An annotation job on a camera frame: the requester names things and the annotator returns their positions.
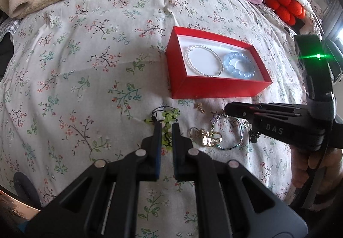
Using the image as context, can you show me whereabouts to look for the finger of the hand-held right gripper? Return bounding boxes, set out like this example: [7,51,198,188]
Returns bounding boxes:
[224,109,312,121]
[226,102,309,111]

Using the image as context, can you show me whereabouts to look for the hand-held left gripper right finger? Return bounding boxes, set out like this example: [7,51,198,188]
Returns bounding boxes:
[172,123,308,238]

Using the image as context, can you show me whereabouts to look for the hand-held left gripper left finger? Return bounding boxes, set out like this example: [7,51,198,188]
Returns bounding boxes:
[25,122,163,238]

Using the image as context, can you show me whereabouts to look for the black bead ornament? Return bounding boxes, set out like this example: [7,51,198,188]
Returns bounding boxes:
[250,121,261,144]

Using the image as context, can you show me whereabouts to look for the red jewelry box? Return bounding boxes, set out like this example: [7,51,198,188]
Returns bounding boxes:
[165,26,273,99]

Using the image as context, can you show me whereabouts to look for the green bead bracelet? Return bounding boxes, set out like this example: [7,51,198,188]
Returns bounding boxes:
[145,105,183,151]

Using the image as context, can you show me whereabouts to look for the thin multicolour bead bracelet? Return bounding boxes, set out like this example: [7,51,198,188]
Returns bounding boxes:
[210,113,251,150]

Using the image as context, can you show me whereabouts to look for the gold ring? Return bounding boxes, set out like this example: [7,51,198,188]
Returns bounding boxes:
[200,131,223,149]

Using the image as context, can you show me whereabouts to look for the person's right hand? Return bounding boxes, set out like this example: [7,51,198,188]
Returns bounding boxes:
[292,145,343,197]

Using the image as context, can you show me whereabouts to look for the floral bedspread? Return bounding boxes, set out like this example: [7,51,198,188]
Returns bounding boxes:
[0,0,325,238]

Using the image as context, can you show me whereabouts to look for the grey checked sheet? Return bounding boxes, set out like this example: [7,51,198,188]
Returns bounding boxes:
[0,17,22,38]

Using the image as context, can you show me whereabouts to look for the blue bead bracelet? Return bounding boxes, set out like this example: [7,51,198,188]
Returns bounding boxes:
[223,52,256,80]

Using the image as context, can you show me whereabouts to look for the silver bead bracelet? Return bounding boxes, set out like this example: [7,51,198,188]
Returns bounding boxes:
[184,45,224,77]

